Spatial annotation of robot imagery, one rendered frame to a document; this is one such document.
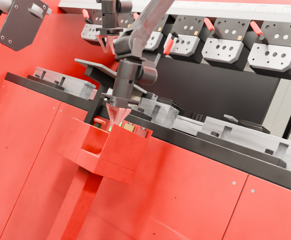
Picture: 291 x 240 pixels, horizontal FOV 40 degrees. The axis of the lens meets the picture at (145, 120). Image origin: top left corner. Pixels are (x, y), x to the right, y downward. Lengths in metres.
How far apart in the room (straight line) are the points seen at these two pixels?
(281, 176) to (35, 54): 1.67
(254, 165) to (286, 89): 3.78
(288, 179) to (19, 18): 0.83
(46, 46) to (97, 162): 1.39
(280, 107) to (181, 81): 2.69
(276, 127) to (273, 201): 3.69
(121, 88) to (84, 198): 0.35
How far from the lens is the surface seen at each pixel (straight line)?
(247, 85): 2.01
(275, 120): 4.79
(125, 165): 1.19
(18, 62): 2.34
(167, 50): 1.57
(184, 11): 1.68
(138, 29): 1.18
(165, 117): 1.50
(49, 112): 1.84
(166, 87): 2.30
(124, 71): 1.14
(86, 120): 1.58
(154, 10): 1.25
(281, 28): 1.40
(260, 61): 1.36
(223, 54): 1.45
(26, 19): 1.18
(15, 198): 1.86
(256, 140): 1.28
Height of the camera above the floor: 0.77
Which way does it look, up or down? 4 degrees up
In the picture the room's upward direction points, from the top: 23 degrees clockwise
